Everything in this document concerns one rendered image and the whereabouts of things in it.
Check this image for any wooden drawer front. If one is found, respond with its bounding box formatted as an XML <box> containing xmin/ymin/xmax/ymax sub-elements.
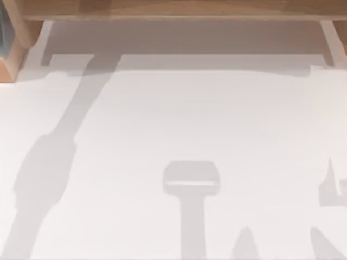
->
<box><xmin>18</xmin><ymin>0</ymin><xmax>347</xmax><ymax>22</ymax></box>

